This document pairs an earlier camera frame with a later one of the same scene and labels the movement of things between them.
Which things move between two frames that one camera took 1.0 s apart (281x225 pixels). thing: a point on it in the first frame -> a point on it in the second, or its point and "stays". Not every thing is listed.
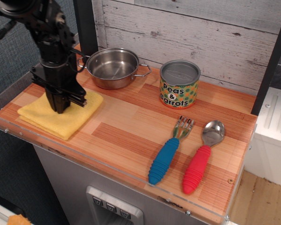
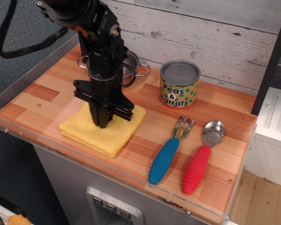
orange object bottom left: x=18 y=220 stays
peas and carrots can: x=179 y=82 stays
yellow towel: x=39 y=114 -> x=109 y=140
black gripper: x=57 y=78 -> x=106 y=92
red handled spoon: x=213 y=132 stays
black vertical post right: x=275 y=60 stays
